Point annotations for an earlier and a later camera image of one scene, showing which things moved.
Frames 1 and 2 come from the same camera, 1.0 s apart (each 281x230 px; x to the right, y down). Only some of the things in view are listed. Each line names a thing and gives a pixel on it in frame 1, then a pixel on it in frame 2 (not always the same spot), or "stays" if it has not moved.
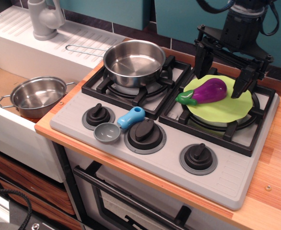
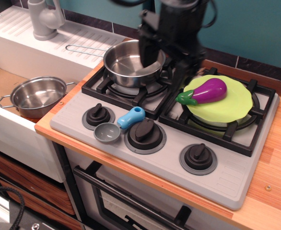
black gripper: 252,55 to 178,26
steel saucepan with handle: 131,63 stays
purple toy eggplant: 210,89 stays
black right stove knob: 198,159 stays
